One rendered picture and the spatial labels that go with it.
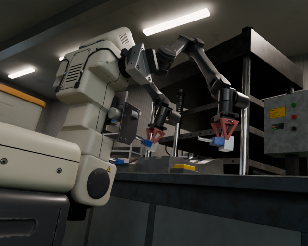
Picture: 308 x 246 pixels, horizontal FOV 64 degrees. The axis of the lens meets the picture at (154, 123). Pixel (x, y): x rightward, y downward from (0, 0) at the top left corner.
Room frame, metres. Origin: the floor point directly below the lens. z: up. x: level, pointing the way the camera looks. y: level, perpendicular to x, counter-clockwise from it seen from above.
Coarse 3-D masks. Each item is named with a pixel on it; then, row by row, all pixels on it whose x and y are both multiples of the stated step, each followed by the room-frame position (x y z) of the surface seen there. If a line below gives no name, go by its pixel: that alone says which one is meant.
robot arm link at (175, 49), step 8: (176, 40) 1.08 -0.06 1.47; (184, 40) 1.10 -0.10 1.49; (192, 40) 1.12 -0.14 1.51; (160, 48) 0.85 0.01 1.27; (168, 48) 0.88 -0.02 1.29; (176, 48) 0.99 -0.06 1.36; (184, 48) 1.11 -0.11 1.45; (192, 48) 1.13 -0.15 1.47; (160, 56) 0.86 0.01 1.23; (168, 56) 0.85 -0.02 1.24; (176, 56) 0.99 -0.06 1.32; (160, 72) 0.91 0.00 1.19
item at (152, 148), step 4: (140, 140) 1.22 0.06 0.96; (144, 140) 1.24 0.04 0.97; (148, 140) 1.23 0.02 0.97; (152, 140) 1.25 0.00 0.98; (144, 144) 1.24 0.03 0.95; (148, 144) 1.23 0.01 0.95; (152, 144) 1.24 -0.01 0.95; (156, 144) 1.26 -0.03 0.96; (148, 148) 1.26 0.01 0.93; (152, 148) 1.25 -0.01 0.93; (156, 148) 1.26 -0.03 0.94
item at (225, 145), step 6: (198, 138) 0.88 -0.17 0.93; (204, 138) 0.89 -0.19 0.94; (210, 138) 0.91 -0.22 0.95; (216, 138) 0.88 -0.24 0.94; (222, 138) 0.88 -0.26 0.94; (210, 144) 0.91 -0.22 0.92; (216, 144) 0.89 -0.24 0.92; (222, 144) 0.88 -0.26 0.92; (228, 144) 0.88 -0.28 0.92; (222, 150) 0.92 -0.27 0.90; (228, 150) 0.90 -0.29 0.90
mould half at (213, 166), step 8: (144, 160) 1.27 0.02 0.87; (152, 160) 1.21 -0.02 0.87; (160, 160) 1.15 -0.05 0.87; (168, 160) 1.11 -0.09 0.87; (176, 160) 1.13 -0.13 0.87; (184, 160) 1.15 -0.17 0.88; (192, 160) 1.39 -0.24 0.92; (208, 160) 1.28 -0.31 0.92; (216, 160) 1.28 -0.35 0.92; (144, 168) 1.26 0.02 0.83; (152, 168) 1.20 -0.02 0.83; (160, 168) 1.15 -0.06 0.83; (168, 168) 1.10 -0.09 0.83; (200, 168) 1.22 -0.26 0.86; (208, 168) 1.25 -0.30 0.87; (216, 168) 1.28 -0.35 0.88
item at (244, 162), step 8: (248, 56) 1.63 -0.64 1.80; (248, 64) 1.63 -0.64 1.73; (248, 72) 1.63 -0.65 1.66; (248, 80) 1.63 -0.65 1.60; (248, 88) 1.63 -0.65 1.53; (288, 88) 2.03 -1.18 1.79; (248, 96) 1.63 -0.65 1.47; (152, 112) 2.59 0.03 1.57; (248, 112) 1.63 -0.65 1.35; (152, 120) 2.58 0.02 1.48; (248, 120) 1.63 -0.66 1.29; (248, 128) 1.63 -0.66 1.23; (240, 136) 1.66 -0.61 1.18; (248, 136) 1.63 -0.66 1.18; (240, 144) 1.66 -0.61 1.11; (248, 144) 1.63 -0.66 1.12; (240, 152) 1.65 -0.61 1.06; (248, 152) 1.64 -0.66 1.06; (240, 160) 1.65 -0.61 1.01; (248, 160) 1.64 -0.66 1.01; (240, 168) 1.65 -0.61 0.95; (248, 168) 1.64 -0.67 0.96
